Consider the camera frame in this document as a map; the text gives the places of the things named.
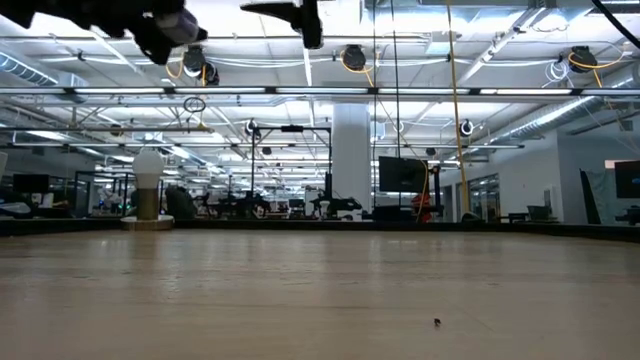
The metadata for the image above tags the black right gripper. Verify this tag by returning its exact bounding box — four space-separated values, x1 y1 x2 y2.
239 0 325 51

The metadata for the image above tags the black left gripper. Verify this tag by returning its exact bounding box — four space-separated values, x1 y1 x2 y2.
112 0 210 67

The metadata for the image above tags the long ceiling light strip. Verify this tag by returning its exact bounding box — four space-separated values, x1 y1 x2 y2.
0 85 640 97

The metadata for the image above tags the white bulb lamp brass base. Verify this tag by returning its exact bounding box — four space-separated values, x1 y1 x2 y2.
119 148 176 232

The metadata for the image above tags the white building column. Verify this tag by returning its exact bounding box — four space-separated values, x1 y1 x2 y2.
332 102 373 214

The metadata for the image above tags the person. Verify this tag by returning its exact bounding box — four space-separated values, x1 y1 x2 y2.
164 185 198 220

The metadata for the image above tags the black monitor on stand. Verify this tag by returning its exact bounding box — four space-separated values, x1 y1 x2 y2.
378 155 427 194

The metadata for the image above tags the red background object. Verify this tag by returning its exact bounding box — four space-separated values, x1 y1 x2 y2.
412 192 434 224

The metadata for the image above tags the black metal stand frame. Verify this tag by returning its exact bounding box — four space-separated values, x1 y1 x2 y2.
249 124 334 216

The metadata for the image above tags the black hanging cable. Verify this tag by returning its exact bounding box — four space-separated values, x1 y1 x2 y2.
389 0 401 157

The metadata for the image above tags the yellow hanging cable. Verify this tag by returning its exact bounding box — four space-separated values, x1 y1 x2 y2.
446 0 471 221

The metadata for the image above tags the silver ventilation duct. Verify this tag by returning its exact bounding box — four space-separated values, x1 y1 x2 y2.
492 94 640 147

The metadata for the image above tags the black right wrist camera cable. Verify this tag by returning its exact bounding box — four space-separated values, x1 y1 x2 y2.
591 0 640 50

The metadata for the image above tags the black aluminium table frame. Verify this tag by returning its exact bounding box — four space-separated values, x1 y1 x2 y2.
0 215 640 244

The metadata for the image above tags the black wall monitor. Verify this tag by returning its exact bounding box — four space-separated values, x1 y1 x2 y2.
614 160 640 200

